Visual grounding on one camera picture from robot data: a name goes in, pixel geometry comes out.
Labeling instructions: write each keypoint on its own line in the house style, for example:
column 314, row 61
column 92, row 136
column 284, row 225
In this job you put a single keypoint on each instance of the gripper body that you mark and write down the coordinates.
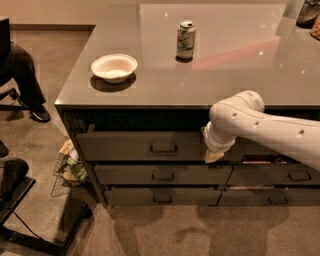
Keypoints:
column 211, row 142

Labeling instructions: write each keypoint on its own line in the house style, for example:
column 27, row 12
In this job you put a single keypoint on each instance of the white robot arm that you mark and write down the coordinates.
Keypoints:
column 217, row 133

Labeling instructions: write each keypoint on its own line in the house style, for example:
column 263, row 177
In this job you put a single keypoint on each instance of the grey counter cabinet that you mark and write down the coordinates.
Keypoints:
column 241, row 46

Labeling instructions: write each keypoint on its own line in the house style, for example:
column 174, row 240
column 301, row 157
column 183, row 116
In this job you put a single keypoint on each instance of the green white soda can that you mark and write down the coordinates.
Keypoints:
column 186, row 34

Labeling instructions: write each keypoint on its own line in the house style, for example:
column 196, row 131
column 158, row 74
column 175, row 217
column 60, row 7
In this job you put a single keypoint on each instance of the white paper bowl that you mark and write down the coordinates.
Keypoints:
column 114, row 68

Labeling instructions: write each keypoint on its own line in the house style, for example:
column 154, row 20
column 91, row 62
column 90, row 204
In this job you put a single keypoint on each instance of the snack bag on counter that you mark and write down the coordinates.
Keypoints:
column 315, row 30

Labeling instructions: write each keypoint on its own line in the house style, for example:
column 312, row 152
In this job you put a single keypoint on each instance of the black shoe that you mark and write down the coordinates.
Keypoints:
column 40, row 114

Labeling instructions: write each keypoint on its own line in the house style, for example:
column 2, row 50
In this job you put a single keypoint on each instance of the dark object at counter corner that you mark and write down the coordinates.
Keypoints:
column 308, row 14

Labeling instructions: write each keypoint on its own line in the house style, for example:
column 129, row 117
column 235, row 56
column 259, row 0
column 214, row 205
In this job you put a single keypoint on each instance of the person leg dark trousers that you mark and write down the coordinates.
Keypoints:
column 36, row 96

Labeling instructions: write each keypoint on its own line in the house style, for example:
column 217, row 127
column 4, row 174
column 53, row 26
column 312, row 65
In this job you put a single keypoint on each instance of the wire basket with trash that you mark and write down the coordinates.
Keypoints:
column 69, row 170

